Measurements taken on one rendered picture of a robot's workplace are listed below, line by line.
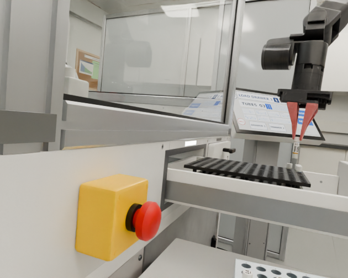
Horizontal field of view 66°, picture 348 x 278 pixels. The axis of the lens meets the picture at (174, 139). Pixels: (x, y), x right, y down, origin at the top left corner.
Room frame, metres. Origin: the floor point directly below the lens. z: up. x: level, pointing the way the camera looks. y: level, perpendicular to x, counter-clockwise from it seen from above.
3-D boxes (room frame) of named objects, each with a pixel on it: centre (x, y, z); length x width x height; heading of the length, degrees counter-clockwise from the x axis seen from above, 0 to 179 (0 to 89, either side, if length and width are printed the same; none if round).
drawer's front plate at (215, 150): (0.90, -0.16, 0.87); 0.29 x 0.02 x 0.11; 159
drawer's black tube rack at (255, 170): (0.56, -0.16, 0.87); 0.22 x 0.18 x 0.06; 69
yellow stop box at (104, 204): (0.29, 0.05, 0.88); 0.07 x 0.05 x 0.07; 159
